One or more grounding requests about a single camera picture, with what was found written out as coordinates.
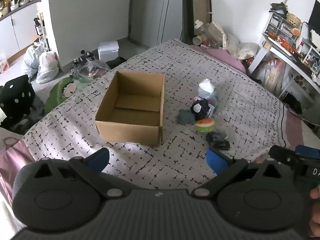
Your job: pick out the white lace pillow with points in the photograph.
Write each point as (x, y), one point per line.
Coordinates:
(247, 50)

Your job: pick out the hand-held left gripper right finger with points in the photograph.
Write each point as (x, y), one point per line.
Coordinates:
(216, 160)

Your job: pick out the pink pillow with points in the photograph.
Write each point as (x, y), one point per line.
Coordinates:
(225, 57)

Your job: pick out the grey-white plastic bag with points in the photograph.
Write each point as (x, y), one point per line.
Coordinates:
(31, 57)

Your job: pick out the white kitchen cabinet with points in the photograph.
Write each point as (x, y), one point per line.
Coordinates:
(22, 27)

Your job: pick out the clear desk organizer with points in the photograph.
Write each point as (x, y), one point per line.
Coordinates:
(275, 21)

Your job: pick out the person's right hand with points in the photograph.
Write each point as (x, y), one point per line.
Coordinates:
(315, 217)

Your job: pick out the black monitor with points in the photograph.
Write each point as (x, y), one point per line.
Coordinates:
(315, 17)

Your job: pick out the black cloth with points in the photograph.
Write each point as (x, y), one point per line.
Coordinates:
(217, 140)

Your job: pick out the white desk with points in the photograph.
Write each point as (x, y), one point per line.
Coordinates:
(256, 56)

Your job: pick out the clear plastic jar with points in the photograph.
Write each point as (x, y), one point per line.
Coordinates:
(199, 28)

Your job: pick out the crumpled clear plastic bag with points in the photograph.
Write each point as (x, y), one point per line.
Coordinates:
(212, 33)

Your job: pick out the white foam box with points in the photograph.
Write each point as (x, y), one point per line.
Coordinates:
(108, 50)

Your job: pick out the green cartoon cushion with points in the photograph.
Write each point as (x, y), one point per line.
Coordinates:
(60, 92)

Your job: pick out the black and white plush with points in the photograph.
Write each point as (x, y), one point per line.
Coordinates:
(198, 108)

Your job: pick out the pink bed sheet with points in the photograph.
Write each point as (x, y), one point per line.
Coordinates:
(12, 160)

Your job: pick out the black polka-dot bag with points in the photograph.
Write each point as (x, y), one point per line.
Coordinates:
(17, 100)

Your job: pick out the woven basket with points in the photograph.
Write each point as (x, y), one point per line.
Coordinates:
(293, 19)

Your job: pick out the brown cardboard box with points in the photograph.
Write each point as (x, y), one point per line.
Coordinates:
(127, 132)

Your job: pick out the black spray bottle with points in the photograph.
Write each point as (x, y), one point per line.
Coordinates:
(38, 28)

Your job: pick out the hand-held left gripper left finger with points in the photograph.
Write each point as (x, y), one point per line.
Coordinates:
(98, 159)

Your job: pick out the black wheeled objects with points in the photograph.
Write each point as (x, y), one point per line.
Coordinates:
(82, 59)

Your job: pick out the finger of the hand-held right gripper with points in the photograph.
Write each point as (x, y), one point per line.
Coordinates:
(282, 155)
(307, 151)

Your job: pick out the brown cardboard sheet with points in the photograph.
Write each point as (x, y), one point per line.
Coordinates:
(201, 2)

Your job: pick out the white black-patterned blanket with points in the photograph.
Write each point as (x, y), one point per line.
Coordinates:
(237, 100)

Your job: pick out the dark board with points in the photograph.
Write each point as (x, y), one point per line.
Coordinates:
(187, 15)

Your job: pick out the grey cloth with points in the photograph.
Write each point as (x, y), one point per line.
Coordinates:
(185, 117)

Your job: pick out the orange and green plush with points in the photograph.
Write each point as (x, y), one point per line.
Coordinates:
(203, 126)

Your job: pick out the paper cup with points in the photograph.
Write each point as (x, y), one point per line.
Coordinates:
(197, 40)

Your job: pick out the red and white plastic bag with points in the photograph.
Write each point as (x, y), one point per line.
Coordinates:
(3, 63)

